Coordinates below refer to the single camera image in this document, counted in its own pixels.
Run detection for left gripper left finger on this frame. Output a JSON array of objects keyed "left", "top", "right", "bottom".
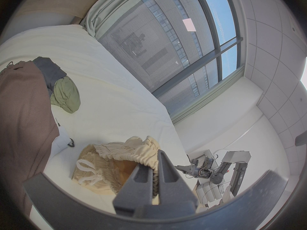
[{"left": 113, "top": 163, "right": 155, "bottom": 217}]

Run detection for bed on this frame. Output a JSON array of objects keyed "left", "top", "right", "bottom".
[{"left": 0, "top": 0, "right": 201, "bottom": 225}]

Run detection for brown garment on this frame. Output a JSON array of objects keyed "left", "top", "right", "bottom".
[{"left": 0, "top": 61, "right": 59, "bottom": 215}]

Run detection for white garment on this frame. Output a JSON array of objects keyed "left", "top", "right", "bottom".
[{"left": 49, "top": 118, "right": 76, "bottom": 158}]

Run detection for dark grey garment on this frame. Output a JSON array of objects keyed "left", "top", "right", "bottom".
[{"left": 32, "top": 57, "right": 68, "bottom": 98}]

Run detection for green garment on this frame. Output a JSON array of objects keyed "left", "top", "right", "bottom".
[{"left": 50, "top": 77, "right": 81, "bottom": 114}]

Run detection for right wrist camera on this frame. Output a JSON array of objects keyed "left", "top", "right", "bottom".
[{"left": 203, "top": 149, "right": 214, "bottom": 169}]

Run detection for grey-green curtain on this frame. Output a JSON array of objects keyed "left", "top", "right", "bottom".
[{"left": 80, "top": 0, "right": 160, "bottom": 40}]

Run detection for tan shorts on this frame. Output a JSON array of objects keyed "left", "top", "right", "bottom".
[{"left": 71, "top": 136, "right": 161, "bottom": 205}]

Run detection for window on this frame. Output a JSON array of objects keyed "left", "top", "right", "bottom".
[{"left": 97, "top": 0, "right": 244, "bottom": 119}]

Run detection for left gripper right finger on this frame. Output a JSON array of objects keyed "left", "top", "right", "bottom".
[{"left": 157, "top": 150, "right": 199, "bottom": 213}]

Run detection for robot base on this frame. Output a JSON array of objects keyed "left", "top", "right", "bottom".
[{"left": 195, "top": 181, "right": 234, "bottom": 207}]

